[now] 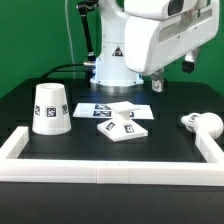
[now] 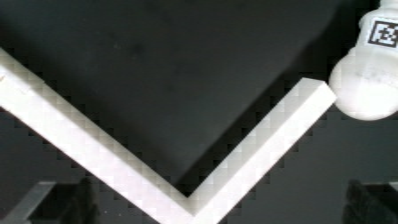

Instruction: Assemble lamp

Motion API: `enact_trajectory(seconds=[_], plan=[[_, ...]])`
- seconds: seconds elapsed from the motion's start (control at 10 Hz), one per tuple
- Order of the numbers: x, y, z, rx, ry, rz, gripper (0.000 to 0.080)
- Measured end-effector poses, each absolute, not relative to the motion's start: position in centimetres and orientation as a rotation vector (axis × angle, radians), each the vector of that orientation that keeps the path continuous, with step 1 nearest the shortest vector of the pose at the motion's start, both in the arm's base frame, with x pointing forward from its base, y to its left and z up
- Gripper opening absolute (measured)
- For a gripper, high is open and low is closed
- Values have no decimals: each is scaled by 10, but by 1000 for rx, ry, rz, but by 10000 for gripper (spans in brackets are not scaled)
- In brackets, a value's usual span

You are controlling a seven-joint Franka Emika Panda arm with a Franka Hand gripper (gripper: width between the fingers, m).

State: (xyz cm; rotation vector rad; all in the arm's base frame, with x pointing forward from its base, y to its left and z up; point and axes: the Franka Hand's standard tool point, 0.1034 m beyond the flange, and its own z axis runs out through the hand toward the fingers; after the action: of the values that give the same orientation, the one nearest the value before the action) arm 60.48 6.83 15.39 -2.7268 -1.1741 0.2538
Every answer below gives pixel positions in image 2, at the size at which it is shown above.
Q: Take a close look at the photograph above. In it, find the white lamp bulb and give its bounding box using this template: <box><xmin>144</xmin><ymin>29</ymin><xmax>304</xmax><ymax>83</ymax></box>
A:
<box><xmin>329</xmin><ymin>0</ymin><xmax>398</xmax><ymax>121</ymax></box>

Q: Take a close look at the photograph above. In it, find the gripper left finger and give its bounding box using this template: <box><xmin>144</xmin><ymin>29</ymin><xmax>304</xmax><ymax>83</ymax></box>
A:
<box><xmin>0</xmin><ymin>178</ymin><xmax>98</xmax><ymax>224</ymax></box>

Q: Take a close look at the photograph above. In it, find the white U-shaped frame barrier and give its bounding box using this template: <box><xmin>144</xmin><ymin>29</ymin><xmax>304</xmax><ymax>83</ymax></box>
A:
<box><xmin>0</xmin><ymin>49</ymin><xmax>336</xmax><ymax>224</ymax></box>

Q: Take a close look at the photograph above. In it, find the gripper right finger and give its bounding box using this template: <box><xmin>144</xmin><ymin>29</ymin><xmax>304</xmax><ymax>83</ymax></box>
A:
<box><xmin>345</xmin><ymin>180</ymin><xmax>398</xmax><ymax>224</ymax></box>

